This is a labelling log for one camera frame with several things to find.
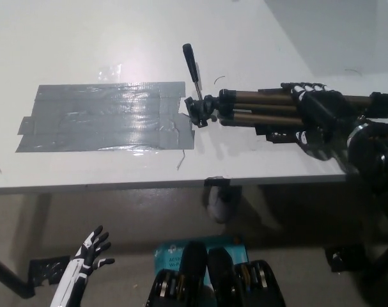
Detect black bronze camera tripod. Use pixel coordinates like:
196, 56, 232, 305
182, 43, 388, 129

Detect black table leg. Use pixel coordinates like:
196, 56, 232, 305
0, 252, 35, 300

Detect grey duct tape patch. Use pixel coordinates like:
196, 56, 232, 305
15, 81, 195, 154

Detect robot right hand white black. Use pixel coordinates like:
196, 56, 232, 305
279, 81, 358, 161

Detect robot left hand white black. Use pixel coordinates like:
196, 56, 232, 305
73, 225, 116, 279

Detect robot body black blocks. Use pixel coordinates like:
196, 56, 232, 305
145, 241, 284, 307

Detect teal cardboard box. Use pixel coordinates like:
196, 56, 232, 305
153, 235, 249, 288

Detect black tape strip on edge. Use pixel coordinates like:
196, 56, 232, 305
204, 175, 231, 188

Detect black floor tape patch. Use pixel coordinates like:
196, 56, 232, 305
27, 255, 72, 286

